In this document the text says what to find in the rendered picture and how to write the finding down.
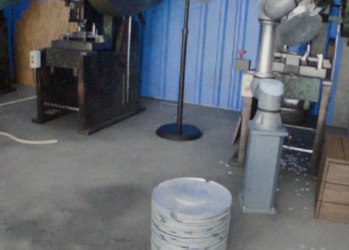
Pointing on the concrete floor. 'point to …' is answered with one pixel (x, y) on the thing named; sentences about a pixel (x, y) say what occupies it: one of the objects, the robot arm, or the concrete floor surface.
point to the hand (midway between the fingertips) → (311, 13)
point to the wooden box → (333, 181)
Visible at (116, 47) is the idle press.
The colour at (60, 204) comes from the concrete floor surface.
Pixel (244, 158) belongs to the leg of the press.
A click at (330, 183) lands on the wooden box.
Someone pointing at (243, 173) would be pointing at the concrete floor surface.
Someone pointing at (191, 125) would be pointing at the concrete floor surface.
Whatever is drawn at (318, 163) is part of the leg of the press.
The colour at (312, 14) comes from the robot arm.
